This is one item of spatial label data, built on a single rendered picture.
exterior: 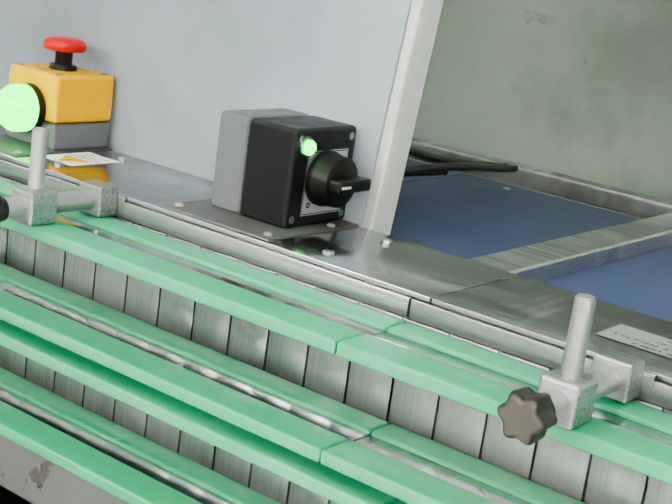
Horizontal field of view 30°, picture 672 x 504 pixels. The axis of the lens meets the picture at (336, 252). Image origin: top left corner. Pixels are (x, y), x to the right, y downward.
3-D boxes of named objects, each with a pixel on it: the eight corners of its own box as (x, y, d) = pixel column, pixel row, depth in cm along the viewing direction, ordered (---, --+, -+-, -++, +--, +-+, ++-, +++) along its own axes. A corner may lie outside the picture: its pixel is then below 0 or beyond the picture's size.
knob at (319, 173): (335, 202, 102) (369, 212, 100) (301, 207, 98) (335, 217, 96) (343, 148, 101) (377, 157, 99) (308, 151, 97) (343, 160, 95)
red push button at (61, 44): (31, 69, 117) (34, 33, 116) (64, 69, 120) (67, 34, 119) (59, 77, 114) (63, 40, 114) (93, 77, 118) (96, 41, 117)
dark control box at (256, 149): (275, 198, 108) (208, 206, 102) (286, 106, 106) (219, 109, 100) (350, 221, 104) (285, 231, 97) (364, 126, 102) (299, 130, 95)
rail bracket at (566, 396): (592, 381, 78) (481, 430, 67) (614, 268, 76) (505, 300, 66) (651, 402, 76) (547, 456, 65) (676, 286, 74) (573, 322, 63)
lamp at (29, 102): (12, 126, 117) (-14, 127, 115) (16, 78, 116) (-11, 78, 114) (44, 136, 114) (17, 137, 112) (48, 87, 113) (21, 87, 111)
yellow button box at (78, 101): (64, 133, 124) (3, 136, 118) (70, 58, 122) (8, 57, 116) (112, 148, 120) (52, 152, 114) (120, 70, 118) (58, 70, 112)
